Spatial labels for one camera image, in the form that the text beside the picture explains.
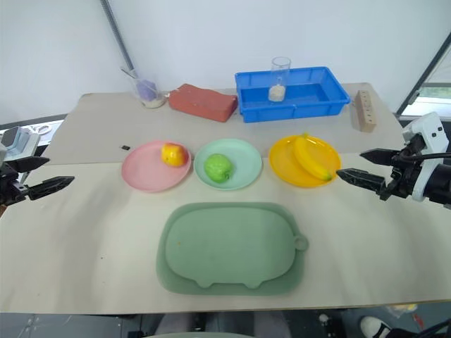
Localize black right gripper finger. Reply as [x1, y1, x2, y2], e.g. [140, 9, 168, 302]
[359, 148, 406, 168]
[335, 168, 388, 194]

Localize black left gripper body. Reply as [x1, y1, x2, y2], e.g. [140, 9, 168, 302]
[0, 163, 30, 207]

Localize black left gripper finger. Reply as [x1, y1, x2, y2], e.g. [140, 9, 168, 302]
[27, 175, 75, 201]
[13, 156, 51, 174]

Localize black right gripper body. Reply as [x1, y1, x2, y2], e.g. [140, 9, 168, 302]
[378, 133, 435, 202]

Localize yellow plate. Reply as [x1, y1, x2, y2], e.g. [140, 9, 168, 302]
[268, 134, 342, 188]

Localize pink plate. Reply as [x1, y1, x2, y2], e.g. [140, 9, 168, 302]
[121, 139, 192, 193]

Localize green plate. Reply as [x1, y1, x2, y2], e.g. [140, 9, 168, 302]
[194, 137, 264, 192]

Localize white scissors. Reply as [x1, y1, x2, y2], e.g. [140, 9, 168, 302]
[25, 123, 51, 135]

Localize wooden block with holes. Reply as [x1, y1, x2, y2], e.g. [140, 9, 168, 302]
[350, 89, 377, 134]

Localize yellow banana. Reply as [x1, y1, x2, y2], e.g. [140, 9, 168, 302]
[292, 132, 333, 183]

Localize blue plastic bin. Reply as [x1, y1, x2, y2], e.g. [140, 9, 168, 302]
[234, 65, 352, 124]

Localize clear glass with grains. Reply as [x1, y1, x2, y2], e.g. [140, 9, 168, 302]
[270, 56, 291, 103]

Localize red yellow apple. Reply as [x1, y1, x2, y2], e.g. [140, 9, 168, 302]
[161, 142, 189, 168]

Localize clear beaker with purple object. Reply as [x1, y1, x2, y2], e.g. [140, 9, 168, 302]
[120, 66, 167, 109]

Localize green apple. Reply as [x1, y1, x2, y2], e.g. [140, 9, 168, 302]
[204, 153, 235, 183]

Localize white shoe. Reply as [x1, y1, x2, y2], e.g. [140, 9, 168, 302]
[359, 315, 391, 338]

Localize green silicone mat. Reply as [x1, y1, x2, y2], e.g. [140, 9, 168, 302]
[156, 201, 310, 296]

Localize grey metal pole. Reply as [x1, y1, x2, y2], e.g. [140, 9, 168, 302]
[99, 0, 139, 79]

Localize red brick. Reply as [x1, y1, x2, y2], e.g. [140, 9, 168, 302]
[168, 83, 238, 123]

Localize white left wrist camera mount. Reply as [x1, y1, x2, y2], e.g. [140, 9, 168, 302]
[0, 127, 42, 163]

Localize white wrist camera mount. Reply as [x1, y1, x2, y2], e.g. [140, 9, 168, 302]
[0, 127, 42, 163]
[402, 111, 450, 203]

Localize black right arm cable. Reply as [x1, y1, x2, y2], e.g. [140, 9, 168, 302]
[404, 151, 451, 165]

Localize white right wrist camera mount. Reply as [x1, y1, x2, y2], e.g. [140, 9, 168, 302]
[402, 111, 450, 203]

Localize dark window frame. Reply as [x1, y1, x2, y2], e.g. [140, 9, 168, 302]
[395, 33, 451, 117]

